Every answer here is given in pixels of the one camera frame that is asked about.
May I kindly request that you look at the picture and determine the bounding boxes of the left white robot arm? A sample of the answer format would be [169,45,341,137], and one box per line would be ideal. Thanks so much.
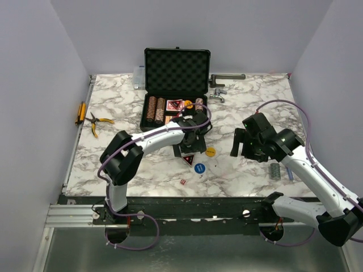
[97,112,213,224]

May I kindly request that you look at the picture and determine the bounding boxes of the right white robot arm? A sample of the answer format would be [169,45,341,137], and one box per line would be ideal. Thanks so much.
[230,113,362,247]

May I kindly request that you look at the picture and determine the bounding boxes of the black poker set case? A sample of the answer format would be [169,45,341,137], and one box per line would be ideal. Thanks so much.
[140,48,210,132]

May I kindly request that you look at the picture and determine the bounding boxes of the yellow round button on table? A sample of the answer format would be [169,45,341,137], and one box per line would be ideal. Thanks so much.
[205,147,216,157]

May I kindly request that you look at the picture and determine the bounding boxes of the black red triangle on table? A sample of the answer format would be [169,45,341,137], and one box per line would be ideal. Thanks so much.
[181,154,195,167]

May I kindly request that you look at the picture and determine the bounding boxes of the grey green chip stack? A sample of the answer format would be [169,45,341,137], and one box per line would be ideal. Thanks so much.
[269,163,281,180]

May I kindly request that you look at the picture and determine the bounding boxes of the blue round button on table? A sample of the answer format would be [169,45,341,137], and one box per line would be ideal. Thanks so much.
[194,163,206,174]

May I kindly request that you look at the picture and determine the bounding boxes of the orange playing card deck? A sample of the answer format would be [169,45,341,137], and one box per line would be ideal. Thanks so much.
[164,115,178,125]

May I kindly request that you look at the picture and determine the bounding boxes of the blue pen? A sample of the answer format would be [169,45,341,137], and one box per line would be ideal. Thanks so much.
[286,167,294,181]

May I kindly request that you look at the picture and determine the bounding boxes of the yellow big blind button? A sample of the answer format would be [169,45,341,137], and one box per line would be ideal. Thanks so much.
[184,100,193,109]

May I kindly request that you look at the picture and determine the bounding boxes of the brown chip stack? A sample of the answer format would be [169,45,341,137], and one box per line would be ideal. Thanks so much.
[146,96,157,122]
[155,97,166,124]

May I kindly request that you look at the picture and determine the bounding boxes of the red playing card deck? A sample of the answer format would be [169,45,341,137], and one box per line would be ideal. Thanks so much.
[166,99,184,112]

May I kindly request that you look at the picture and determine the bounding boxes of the black red triangle button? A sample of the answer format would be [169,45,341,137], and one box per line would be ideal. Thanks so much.
[170,100,184,111]

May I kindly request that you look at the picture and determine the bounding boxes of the silver metal tap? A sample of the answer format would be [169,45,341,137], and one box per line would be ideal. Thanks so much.
[209,88,227,103]

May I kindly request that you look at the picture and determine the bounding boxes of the brown chip stack far left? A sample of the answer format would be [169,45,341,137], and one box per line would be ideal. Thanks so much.
[146,96,157,122]

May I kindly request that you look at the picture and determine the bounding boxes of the clear plastic organizer box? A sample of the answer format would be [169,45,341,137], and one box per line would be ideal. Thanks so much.
[132,66,145,90]

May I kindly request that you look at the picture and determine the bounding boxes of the orange black utility knife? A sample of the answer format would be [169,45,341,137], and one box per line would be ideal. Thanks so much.
[75,101,86,125]

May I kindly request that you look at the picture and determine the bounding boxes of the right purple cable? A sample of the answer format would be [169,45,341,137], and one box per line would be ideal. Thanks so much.
[255,99,363,247]

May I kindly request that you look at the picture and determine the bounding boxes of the purple cable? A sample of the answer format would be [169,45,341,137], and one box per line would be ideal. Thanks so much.
[255,99,363,247]
[97,103,213,250]

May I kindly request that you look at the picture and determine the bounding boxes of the grey metal door handle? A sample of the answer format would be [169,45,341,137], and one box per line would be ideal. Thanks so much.
[208,74,246,88]

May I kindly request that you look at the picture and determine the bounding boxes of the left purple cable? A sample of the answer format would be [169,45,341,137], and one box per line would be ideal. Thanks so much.
[97,103,213,250]

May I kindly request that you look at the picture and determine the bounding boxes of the yellow handled pliers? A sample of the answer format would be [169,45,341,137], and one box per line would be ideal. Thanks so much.
[85,112,115,138]

